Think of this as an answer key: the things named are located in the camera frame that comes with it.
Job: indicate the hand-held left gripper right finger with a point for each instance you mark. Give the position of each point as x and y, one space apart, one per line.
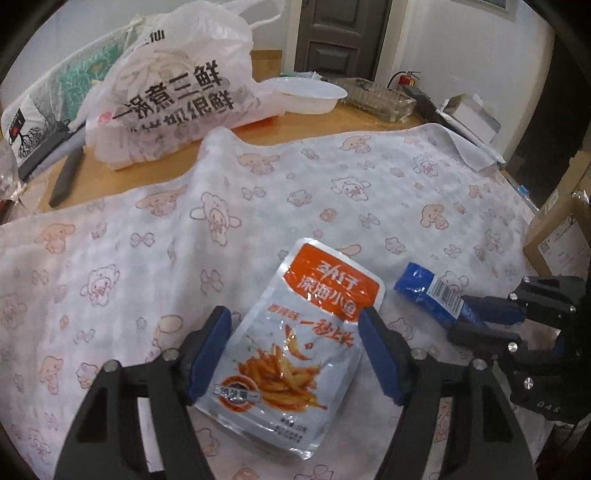
378 355

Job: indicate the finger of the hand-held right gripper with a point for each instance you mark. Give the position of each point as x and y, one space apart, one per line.
498 310
489 344

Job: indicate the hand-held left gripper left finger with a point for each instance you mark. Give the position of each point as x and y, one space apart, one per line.
210 355

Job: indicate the blue snack packet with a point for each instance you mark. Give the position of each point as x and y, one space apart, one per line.
425 288

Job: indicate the white orange snack packet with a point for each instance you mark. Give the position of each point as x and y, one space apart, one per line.
295 350

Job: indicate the large open cardboard box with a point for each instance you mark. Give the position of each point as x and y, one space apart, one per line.
558 230

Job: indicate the printed blanket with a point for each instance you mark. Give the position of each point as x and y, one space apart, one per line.
277 194

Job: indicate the white paper box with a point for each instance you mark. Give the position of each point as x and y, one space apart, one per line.
473 115

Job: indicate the black rectangular object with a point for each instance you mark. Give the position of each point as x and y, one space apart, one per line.
421 104

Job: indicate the dark slim tool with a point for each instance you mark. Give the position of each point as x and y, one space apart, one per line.
64 177

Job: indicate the clear glass dish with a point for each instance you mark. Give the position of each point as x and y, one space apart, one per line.
383 99

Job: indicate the red fire extinguisher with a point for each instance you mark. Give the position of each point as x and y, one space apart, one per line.
404 81

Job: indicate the black long strip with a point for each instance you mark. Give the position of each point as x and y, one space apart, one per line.
51 150

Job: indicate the large printed white plastic bag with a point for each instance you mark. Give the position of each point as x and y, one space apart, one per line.
175 92

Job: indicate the white plastic bowl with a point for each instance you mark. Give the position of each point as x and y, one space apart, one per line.
314 92

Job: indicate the clear plastic wrapper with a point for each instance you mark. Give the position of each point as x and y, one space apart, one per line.
9 170

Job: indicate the tree print pillow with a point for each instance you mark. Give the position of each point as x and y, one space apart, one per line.
27 124

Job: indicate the teal patterned pillow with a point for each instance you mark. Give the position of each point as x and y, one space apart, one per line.
87 76

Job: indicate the dark panelled door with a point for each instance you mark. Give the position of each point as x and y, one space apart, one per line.
341 37

